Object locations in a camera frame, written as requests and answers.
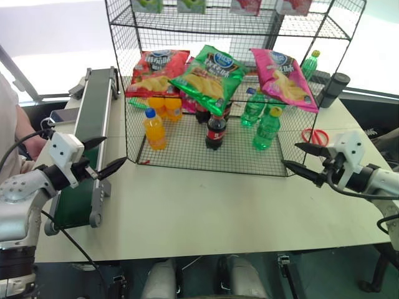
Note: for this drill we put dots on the red scissors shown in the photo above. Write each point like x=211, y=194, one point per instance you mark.
x=315, y=135

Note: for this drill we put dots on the green striped snack packet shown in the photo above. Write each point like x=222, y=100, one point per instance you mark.
x=137, y=102

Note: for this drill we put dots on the grey rounded leg cover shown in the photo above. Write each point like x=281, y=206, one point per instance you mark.
x=247, y=277
x=160, y=278

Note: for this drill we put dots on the green drink carton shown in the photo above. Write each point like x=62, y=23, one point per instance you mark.
x=146, y=4
x=190, y=5

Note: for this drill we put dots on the green soda bottle yellow cap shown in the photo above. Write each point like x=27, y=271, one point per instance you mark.
x=310, y=65
x=266, y=130

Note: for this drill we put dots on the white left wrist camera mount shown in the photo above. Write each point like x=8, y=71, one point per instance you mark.
x=64, y=149

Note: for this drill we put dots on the cola bottle red label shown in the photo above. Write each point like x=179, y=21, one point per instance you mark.
x=215, y=134

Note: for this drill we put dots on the small blue label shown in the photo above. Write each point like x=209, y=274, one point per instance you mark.
x=251, y=91

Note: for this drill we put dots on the green conveyor belt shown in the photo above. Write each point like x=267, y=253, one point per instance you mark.
x=93, y=106

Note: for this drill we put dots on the pink chips bag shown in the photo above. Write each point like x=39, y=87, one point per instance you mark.
x=283, y=81

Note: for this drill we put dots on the black table leg frame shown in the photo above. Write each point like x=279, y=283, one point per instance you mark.
x=378, y=271

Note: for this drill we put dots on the black cylinder device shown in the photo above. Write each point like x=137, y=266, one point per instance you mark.
x=333, y=88

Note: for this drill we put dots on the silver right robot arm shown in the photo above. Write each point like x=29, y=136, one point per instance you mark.
x=381, y=182

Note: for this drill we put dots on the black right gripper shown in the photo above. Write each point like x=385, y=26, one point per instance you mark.
x=333, y=169

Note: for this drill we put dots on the red drink carton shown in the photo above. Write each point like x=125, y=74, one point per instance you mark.
x=245, y=6
x=293, y=6

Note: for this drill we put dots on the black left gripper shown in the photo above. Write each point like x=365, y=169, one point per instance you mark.
x=80, y=171

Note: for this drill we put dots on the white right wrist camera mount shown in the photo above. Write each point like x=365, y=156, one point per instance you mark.
x=352, y=146

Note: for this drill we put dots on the orange soda bottle blue cap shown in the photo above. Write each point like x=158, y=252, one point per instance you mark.
x=155, y=130

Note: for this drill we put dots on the person in white shirt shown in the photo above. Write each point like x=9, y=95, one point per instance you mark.
x=7, y=118

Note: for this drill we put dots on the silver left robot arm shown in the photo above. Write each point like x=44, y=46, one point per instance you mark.
x=18, y=205

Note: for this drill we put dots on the green chips bag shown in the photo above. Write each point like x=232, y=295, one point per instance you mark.
x=209, y=78

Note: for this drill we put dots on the dark flat tablet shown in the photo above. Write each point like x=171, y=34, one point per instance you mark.
x=64, y=116

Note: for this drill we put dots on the person bare forearm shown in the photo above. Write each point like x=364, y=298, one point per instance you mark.
x=32, y=144

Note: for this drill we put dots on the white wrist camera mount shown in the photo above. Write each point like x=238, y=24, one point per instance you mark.
x=352, y=146
x=64, y=149

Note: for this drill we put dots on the red chips bag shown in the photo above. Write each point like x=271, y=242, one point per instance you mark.
x=159, y=70

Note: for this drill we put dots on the black table leg bracket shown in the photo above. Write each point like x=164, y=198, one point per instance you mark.
x=118, y=285
x=286, y=271

